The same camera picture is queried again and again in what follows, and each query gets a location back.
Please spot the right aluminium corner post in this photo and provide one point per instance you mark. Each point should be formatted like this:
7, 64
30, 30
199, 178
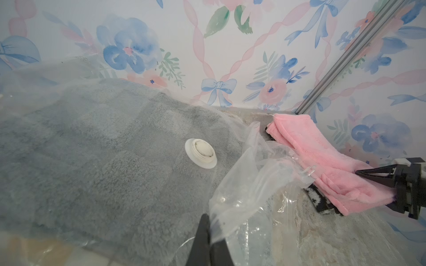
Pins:
361, 42

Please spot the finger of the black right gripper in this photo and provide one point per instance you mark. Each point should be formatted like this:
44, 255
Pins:
386, 179
388, 170

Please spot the orange cream striped blanket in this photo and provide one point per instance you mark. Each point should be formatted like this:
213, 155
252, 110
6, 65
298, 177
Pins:
19, 251

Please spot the clear plastic vacuum bag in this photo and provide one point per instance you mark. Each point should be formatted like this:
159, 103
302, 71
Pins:
241, 207

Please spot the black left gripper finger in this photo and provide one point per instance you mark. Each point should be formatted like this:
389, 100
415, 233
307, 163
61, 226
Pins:
204, 252

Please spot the white round bag valve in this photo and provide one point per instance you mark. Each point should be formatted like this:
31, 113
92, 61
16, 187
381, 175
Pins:
201, 153

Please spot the pink fluffy blanket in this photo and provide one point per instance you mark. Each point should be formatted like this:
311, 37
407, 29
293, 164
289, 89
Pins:
335, 173

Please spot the black white patterned blanket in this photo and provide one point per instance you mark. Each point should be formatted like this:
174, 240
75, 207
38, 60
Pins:
320, 202

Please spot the grey fluffy blanket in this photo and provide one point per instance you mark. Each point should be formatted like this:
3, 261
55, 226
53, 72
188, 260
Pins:
103, 163

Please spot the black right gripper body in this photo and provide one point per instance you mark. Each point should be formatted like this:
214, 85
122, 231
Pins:
410, 175

